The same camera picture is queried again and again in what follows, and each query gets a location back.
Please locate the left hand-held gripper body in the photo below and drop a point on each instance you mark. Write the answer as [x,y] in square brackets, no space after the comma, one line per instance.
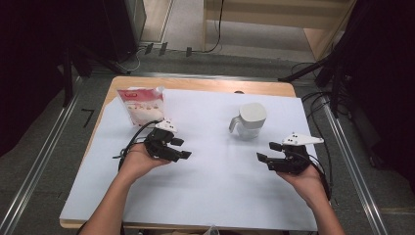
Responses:
[158,143]

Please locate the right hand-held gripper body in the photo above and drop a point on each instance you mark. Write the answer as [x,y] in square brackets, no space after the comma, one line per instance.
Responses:
[293,161]

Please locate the white jar with hinged lid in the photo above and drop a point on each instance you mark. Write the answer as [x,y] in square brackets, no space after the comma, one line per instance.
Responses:
[251,119]

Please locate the red and white plastic bag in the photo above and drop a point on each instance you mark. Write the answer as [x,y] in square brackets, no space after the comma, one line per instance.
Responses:
[143,104]

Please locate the person's right hand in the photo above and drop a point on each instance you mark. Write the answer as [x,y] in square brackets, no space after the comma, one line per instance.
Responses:
[305,182]

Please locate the person's left hand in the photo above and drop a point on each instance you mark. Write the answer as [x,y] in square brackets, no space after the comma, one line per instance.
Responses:
[138,163]

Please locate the white paper sheet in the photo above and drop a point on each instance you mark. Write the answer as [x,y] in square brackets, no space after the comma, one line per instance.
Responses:
[212,182]

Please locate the black tripod stand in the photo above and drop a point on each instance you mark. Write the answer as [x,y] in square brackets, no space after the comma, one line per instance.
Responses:
[70,75]
[336,75]

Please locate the black cabinet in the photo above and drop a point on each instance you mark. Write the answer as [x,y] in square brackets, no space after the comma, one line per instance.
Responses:
[120,29]

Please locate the light wooden shelf unit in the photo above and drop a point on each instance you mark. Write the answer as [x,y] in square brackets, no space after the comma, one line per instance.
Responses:
[261,16]

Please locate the aluminium floor rail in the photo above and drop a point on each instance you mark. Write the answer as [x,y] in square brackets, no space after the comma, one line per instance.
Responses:
[39,163]
[355,176]

